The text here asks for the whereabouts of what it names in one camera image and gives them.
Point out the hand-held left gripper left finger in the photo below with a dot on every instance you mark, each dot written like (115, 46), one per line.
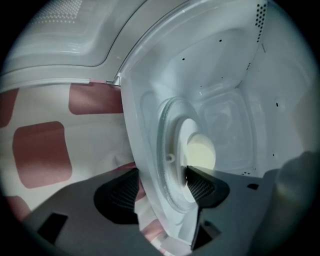
(82, 220)

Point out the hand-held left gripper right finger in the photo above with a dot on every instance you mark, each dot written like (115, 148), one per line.
(245, 207)

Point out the white plate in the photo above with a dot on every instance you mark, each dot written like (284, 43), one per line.
(181, 150)

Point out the white microwave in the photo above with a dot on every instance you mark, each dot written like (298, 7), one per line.
(225, 75)

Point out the pink white checkered tablecloth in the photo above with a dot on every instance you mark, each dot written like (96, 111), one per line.
(95, 140)

